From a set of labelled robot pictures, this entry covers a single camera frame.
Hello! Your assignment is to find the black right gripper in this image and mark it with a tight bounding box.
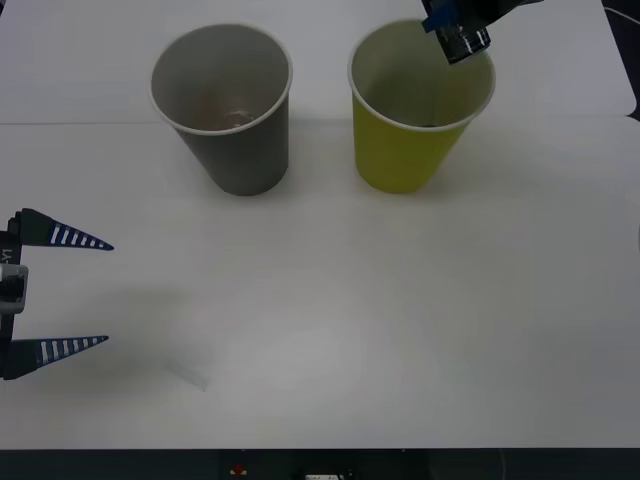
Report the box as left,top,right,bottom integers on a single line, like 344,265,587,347
421,0,546,34

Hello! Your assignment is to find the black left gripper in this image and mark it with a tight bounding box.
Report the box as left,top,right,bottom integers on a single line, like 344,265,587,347
0,207,116,382

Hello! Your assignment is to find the black drink can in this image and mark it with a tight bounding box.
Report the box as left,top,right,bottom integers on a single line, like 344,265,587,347
435,23,494,66

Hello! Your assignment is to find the yellow-green plastic bin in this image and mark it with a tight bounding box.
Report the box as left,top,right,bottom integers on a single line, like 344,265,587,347
347,18,497,195

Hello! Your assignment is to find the grey plastic bin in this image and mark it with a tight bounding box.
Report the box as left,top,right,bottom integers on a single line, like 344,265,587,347
149,23,294,197

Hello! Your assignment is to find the black robot torso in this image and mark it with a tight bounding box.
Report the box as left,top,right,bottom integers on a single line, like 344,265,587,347
0,447,640,480

